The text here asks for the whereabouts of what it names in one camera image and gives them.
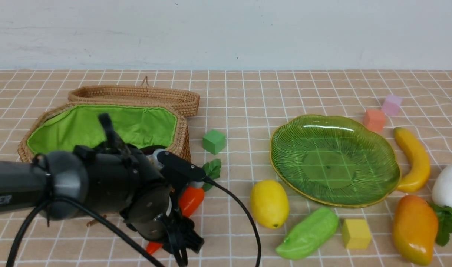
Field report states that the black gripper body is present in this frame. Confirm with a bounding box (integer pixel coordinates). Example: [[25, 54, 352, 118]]
[[121, 181, 204, 256]]

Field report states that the orange carrot with leaves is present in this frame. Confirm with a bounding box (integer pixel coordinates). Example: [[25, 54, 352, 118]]
[[145, 159, 222, 255]]

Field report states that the yellow lemon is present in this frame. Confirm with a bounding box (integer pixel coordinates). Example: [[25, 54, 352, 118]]
[[250, 180, 290, 229]]

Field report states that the orange yellow mango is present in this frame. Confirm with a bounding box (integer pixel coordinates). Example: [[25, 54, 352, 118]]
[[392, 195, 438, 266]]

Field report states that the yellow banana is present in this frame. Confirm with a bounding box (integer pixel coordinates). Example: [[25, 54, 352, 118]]
[[393, 127, 431, 193]]

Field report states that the white radish with leaves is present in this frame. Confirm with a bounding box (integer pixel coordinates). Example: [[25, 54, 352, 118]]
[[429, 164, 452, 247]]

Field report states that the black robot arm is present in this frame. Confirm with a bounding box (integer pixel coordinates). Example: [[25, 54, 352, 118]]
[[0, 146, 204, 254]]

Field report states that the woven wicker basket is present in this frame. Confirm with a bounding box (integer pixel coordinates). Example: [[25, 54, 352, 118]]
[[26, 105, 180, 158]]

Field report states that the green foam cube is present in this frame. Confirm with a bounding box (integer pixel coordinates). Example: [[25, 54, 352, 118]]
[[202, 129, 227, 155]]

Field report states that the woven wicker basket lid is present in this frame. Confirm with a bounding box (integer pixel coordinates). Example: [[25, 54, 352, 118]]
[[67, 76, 200, 117]]

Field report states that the green glass leaf plate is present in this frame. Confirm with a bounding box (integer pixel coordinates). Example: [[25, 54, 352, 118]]
[[270, 114, 402, 208]]

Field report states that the yellow foam cube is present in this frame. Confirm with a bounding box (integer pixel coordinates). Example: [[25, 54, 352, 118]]
[[341, 218, 372, 250]]

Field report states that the orange foam cube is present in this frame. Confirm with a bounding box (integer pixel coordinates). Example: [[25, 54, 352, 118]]
[[363, 109, 386, 132]]

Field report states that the pink foam cube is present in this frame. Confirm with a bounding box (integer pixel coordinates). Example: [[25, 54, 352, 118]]
[[381, 95, 403, 116]]

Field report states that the black cable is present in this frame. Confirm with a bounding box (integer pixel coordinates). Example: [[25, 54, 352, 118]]
[[5, 177, 263, 267]]

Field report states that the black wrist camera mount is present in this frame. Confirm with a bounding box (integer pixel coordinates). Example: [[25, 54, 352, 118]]
[[152, 149, 207, 196]]

